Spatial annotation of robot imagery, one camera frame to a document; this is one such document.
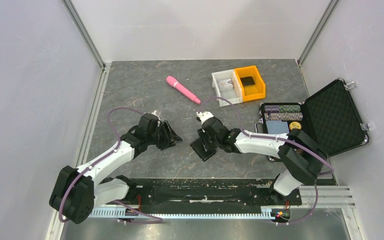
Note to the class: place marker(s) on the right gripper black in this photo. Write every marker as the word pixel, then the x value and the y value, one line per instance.
pixel 203 135

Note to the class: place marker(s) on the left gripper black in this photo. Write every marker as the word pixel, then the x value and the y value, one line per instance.
pixel 170 137

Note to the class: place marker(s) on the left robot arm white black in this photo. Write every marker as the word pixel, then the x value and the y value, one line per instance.
pixel 79 190

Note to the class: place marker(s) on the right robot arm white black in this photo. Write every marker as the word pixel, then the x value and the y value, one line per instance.
pixel 300 154

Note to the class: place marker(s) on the card in white bin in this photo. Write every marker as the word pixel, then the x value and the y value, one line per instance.
pixel 225 85

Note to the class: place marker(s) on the blue playing card deck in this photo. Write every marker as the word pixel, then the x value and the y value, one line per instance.
pixel 277 127

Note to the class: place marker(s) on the pink wand massager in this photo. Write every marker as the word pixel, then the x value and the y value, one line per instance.
pixel 173 82

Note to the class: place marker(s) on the white plastic bin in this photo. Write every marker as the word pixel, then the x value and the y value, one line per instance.
pixel 235 96

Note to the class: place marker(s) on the poker chip row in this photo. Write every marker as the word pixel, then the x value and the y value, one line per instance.
pixel 284 116
pixel 282 108

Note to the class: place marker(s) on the orange plastic bin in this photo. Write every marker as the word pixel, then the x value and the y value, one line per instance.
pixel 254 92

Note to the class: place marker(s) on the top poker chip row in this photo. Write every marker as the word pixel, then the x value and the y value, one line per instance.
pixel 282 108

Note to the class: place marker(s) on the black object in orange bin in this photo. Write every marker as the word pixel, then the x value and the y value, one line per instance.
pixel 247 81

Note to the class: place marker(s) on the yellow dealer chip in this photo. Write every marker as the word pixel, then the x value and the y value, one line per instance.
pixel 295 125

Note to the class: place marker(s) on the black poker chip case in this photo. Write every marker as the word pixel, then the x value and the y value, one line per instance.
pixel 330 117

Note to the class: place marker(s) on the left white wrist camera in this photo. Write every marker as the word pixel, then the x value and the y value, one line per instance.
pixel 155 115

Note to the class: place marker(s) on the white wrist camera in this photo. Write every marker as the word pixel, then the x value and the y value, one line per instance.
pixel 203 116
pixel 155 115

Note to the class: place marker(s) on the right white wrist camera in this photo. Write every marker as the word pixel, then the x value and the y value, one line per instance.
pixel 203 116

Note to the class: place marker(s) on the white cable duct strip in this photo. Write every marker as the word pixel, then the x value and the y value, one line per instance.
pixel 123 213

